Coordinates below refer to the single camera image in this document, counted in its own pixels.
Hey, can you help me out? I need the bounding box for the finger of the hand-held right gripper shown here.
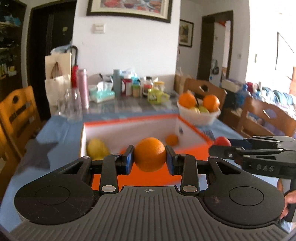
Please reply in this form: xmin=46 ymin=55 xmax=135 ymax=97
xmin=208 ymin=145 xmax=249 ymax=164
xmin=228 ymin=138 xmax=255 ymax=150

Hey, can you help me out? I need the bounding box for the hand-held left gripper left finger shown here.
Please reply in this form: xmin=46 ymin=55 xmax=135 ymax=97
xmin=58 ymin=145 xmax=135 ymax=196

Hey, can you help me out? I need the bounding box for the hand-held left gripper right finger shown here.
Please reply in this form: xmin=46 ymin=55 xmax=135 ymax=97
xmin=166 ymin=145 xmax=241 ymax=196

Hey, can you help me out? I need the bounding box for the red apple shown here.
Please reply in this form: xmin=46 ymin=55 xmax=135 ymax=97
xmin=214 ymin=136 xmax=232 ymax=147

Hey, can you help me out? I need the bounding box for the small tangerine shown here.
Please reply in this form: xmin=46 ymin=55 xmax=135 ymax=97
xmin=166 ymin=134 xmax=179 ymax=146

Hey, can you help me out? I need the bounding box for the round orange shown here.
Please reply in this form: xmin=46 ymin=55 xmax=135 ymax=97
xmin=134 ymin=137 xmax=167 ymax=172

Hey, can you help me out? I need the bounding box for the orange cardboard box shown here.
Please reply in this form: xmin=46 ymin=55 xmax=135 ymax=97
xmin=80 ymin=113 xmax=215 ymax=188

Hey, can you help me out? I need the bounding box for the yellow lemon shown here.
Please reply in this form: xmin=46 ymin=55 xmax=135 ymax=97
xmin=87 ymin=138 xmax=111 ymax=160

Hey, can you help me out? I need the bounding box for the white plastic basket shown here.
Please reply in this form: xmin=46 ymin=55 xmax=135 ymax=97
xmin=177 ymin=100 xmax=221 ymax=126

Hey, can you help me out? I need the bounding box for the large orange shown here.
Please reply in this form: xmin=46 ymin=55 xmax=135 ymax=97
xmin=179 ymin=93 xmax=197 ymax=108
xmin=203 ymin=95 xmax=220 ymax=113

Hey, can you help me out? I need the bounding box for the person's right hand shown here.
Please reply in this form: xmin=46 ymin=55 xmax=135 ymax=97
xmin=277 ymin=179 xmax=296 ymax=218

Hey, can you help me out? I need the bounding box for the wooden slat-back chair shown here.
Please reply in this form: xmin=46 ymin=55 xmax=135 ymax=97
xmin=238 ymin=96 xmax=296 ymax=140

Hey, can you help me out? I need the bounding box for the pile of blue clothes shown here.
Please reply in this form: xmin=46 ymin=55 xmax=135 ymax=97
xmin=245 ymin=81 xmax=296 ymax=110

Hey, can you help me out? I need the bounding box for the white storage box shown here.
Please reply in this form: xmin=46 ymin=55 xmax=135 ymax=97
xmin=221 ymin=79 xmax=246 ymax=92

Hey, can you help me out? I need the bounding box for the wooden chair with round cutout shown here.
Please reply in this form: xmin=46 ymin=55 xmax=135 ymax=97
xmin=184 ymin=78 xmax=227 ymax=110

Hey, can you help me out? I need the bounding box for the yellow mug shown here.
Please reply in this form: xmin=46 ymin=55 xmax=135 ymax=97
xmin=148 ymin=89 xmax=171 ymax=104

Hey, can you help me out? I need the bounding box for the blue printed tablecloth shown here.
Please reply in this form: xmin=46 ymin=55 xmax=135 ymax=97
xmin=0 ymin=113 xmax=255 ymax=232

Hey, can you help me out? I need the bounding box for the green tissue box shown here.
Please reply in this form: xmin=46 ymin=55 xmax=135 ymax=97
xmin=89 ymin=81 xmax=115 ymax=103

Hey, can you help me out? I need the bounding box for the red labelled jar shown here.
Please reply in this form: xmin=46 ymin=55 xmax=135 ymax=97
xmin=122 ymin=78 xmax=133 ymax=97

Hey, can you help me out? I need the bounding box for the black-capped bottle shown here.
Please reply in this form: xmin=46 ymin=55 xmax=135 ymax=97
xmin=143 ymin=76 xmax=154 ymax=97

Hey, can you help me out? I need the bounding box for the grey tall bottle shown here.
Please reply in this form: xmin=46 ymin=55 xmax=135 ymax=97
xmin=113 ymin=69 xmax=122 ymax=98

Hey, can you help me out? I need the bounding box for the clear glass bottle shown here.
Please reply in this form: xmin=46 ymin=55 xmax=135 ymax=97
xmin=57 ymin=88 xmax=83 ymax=123

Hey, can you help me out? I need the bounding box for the brown paper bag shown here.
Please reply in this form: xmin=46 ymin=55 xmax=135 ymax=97
xmin=174 ymin=67 xmax=193 ymax=93

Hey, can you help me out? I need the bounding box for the pink thermos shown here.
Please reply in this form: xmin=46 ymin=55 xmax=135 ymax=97
xmin=77 ymin=69 xmax=90 ymax=109

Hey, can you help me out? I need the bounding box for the white paper bag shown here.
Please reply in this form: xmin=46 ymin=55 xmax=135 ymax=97
xmin=45 ymin=74 xmax=71 ymax=107

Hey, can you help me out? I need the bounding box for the red folded umbrella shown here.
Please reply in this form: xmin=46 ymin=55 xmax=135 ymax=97
xmin=71 ymin=46 xmax=79 ymax=89

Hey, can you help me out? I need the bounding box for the wooden chair with oval cutout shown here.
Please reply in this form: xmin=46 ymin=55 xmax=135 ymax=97
xmin=0 ymin=86 xmax=42 ymax=163

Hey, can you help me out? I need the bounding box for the beige paper bag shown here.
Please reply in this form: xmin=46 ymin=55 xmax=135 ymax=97
xmin=45 ymin=53 xmax=72 ymax=80

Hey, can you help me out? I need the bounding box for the small dark framed picture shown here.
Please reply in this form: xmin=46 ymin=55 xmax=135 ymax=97
xmin=179 ymin=19 xmax=194 ymax=48

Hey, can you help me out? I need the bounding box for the large framed food painting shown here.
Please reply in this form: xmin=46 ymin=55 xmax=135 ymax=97
xmin=86 ymin=0 xmax=173 ymax=24

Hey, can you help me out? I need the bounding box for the dark display shelf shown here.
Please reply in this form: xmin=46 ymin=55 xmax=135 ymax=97
xmin=0 ymin=0 xmax=26 ymax=102

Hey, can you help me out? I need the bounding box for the beige wall switch panel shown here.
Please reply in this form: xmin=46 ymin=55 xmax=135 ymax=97
xmin=92 ymin=23 xmax=106 ymax=34

